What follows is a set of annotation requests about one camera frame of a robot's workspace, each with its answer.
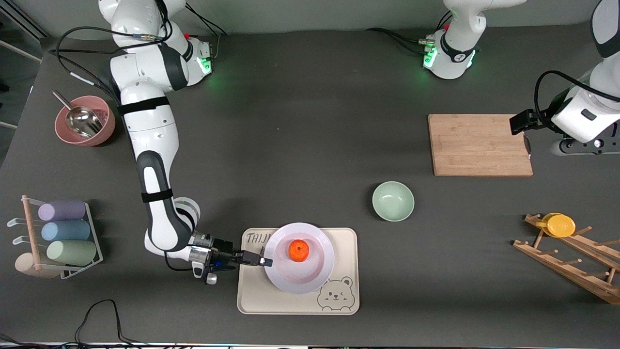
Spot white round plate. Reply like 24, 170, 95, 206
264, 222, 336, 295

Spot pink bowl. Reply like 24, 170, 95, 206
54, 95, 116, 147

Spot white wire cup rack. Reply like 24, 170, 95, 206
7, 195, 104, 280

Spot metal scoop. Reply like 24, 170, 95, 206
52, 90, 104, 139

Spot wooden cutting board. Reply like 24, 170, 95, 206
428, 114, 534, 177

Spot beige cup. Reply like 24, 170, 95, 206
15, 252, 61, 280

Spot black left arm base cables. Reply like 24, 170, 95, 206
365, 10, 452, 55

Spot blue cup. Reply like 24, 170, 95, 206
41, 221, 91, 242

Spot orange fruit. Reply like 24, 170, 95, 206
289, 239, 310, 263

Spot wooden mug rack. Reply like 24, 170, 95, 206
512, 213, 620, 306

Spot black arm base cables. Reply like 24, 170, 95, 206
365, 10, 452, 55
184, 4, 229, 63

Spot black right arm base cables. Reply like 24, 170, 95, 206
184, 4, 229, 63

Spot purple cup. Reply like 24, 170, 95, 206
38, 200, 87, 222

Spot black cable on table edge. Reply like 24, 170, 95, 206
0, 299, 160, 349

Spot black right arm wrist cable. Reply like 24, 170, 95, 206
55, 26, 161, 105

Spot light green cup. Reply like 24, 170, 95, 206
46, 240, 97, 266

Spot yellow cup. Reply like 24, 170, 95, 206
535, 212, 576, 238

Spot pale green bowl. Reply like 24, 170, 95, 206
372, 181, 415, 222

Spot cream bear print tray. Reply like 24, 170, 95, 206
237, 227, 360, 316

